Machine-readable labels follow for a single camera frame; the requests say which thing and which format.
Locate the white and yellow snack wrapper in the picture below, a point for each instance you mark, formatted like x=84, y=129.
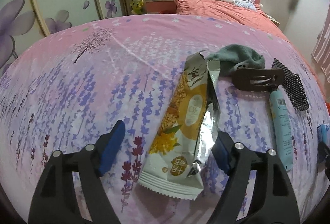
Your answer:
x=185, y=115

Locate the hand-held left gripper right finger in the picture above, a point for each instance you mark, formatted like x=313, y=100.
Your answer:
x=221, y=154

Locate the green plush toy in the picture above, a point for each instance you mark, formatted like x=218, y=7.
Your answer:
x=138, y=3

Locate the pink nightstand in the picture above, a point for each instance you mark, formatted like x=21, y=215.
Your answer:
x=273, y=20

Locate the brown hair claw clip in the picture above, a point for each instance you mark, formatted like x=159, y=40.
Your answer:
x=245, y=79

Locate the orange nightstand with cups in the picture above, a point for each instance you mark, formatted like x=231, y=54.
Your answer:
x=159, y=6

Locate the teal tube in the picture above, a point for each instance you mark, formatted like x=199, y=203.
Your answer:
x=281, y=123

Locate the small blue packet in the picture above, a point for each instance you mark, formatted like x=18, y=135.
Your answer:
x=324, y=132

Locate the pink striped curtain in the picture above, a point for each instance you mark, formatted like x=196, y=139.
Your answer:
x=322, y=53

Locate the grey-green sock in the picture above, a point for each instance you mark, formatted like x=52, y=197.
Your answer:
x=232, y=56

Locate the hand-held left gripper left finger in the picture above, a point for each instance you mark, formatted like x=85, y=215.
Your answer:
x=110, y=146

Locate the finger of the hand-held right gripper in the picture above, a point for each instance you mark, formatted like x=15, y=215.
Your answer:
x=324, y=153

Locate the black mesh hair accessory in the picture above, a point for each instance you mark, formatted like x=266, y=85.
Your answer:
x=291, y=84

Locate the coral duvet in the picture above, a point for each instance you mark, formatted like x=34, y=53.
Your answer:
x=219, y=11

